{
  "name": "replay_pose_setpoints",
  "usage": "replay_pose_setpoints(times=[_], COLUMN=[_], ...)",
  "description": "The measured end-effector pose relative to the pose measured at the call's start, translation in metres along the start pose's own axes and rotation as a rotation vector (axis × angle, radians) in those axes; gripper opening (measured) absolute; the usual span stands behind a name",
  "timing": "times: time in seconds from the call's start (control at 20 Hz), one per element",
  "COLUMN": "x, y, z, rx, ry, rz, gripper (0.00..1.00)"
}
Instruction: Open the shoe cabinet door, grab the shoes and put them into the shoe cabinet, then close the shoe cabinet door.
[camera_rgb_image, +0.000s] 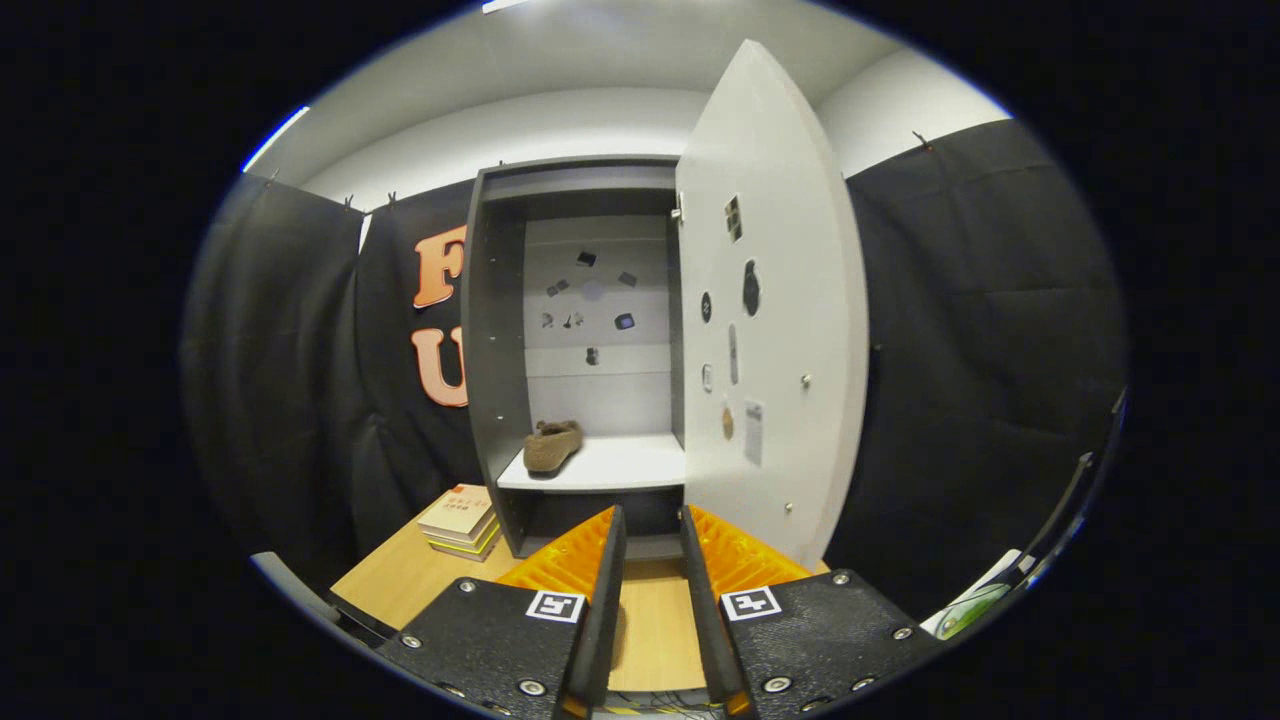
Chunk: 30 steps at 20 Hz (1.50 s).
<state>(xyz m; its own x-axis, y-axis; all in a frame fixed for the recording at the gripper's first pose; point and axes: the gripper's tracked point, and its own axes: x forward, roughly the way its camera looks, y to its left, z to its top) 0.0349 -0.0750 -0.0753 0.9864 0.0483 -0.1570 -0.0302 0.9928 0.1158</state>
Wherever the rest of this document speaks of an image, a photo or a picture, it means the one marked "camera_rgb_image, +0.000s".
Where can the beige shoe cabinet door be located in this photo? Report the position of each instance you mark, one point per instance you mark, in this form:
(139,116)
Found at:
(790,300)

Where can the wide ceiling light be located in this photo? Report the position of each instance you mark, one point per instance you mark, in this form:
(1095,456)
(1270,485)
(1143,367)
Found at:
(500,5)

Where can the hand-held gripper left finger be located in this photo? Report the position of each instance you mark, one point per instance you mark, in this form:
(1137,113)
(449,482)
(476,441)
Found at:
(603,640)

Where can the black backdrop cloth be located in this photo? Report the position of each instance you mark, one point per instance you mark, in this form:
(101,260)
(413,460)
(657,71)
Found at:
(1000,350)

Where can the narrow ceiling light strip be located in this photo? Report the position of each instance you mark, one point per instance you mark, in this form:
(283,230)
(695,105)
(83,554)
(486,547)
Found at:
(275,138)

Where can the white green object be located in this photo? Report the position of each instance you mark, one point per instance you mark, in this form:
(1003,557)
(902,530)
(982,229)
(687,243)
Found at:
(970,605)

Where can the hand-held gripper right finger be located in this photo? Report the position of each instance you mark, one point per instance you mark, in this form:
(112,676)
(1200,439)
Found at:
(705,630)

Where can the yellow edged book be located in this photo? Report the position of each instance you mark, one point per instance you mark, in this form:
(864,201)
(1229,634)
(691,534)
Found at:
(470,550)

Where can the thin black bar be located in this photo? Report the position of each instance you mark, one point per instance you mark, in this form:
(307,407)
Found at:
(1070,500)

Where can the dark grey shoe cabinet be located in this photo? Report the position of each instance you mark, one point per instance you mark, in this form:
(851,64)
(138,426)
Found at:
(490,350)

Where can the beige orange book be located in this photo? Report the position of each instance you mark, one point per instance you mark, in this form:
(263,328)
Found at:
(458,510)

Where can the brown fuzzy shoe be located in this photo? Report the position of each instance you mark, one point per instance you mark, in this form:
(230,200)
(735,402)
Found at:
(550,450)

